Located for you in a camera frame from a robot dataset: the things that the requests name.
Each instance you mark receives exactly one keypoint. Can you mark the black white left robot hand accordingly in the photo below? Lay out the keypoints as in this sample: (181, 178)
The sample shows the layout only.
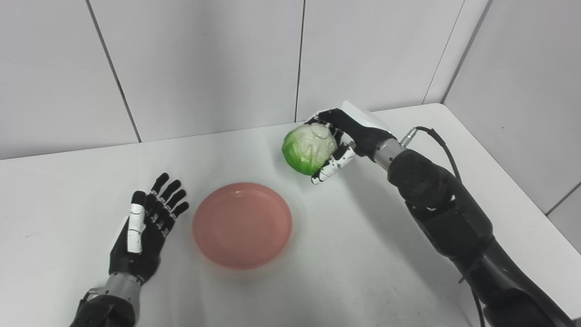
(145, 254)

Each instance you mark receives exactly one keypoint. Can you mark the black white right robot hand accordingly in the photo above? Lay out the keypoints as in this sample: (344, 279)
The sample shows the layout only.
(363, 131)

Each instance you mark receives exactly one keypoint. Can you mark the green white cabbage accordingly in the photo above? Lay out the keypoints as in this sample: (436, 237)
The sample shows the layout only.
(306, 150)

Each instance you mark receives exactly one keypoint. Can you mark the pink round plate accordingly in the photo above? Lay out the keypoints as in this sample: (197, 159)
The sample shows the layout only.
(242, 225)

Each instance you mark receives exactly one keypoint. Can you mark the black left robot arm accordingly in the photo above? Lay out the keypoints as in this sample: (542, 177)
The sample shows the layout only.
(106, 304)

